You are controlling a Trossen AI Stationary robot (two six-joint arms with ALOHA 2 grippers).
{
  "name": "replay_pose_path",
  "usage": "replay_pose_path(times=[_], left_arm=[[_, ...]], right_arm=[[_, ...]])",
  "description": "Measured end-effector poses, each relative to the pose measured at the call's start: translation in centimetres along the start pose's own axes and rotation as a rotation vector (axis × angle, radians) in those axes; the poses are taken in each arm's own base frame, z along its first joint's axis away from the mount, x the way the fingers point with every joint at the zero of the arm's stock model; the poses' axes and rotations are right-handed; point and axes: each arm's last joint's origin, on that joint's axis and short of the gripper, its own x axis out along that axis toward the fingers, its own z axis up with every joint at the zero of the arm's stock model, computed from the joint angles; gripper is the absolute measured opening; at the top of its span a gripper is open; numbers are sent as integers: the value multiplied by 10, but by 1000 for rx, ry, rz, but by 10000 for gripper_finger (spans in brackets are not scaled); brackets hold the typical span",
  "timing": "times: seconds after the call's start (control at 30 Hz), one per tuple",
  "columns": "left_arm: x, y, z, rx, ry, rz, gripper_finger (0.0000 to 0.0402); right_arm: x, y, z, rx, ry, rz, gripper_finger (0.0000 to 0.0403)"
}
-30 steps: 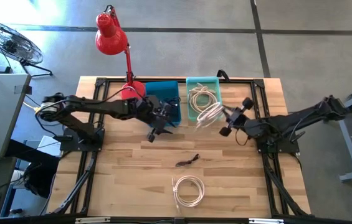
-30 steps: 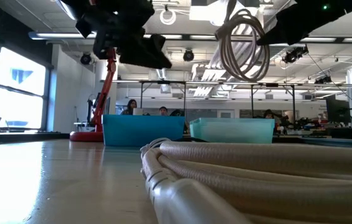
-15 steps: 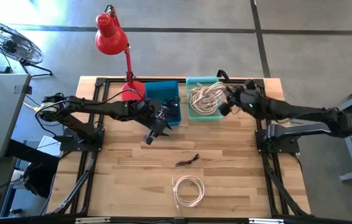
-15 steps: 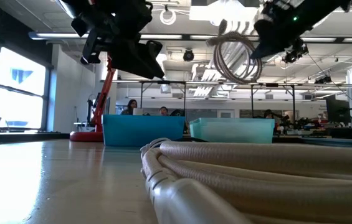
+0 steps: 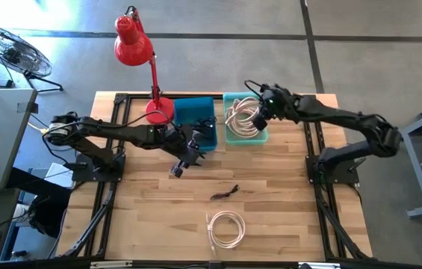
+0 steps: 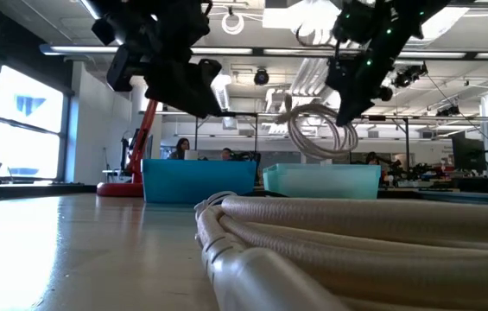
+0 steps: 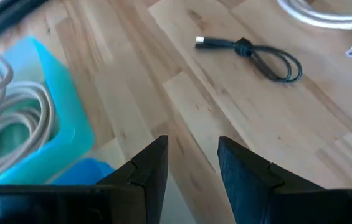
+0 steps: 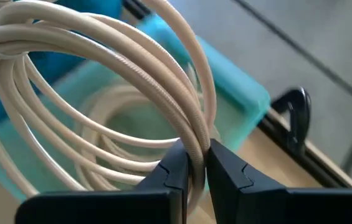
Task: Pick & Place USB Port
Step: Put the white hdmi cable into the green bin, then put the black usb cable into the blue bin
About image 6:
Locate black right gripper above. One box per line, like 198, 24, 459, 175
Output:
336, 45, 400, 127

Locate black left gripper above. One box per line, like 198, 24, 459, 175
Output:
133, 8, 224, 120

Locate red desk lamp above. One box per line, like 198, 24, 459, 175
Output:
96, 98, 161, 199

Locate teal plastic bin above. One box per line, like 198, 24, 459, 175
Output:
262, 162, 382, 201

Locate blue plastic bin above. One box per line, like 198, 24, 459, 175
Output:
141, 157, 258, 205

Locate black computer monitor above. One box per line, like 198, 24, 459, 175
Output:
450, 130, 488, 175

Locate black background rig frame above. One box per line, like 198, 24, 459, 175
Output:
193, 111, 260, 163
346, 113, 411, 168

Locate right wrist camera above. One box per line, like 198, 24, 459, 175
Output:
325, 54, 349, 91

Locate white hanging cable loop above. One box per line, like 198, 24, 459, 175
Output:
220, 6, 246, 36

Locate overhead rail with light strips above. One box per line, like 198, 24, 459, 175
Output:
39, 42, 488, 61

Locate black aluminium table frame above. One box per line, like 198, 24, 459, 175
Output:
0, 184, 98, 202

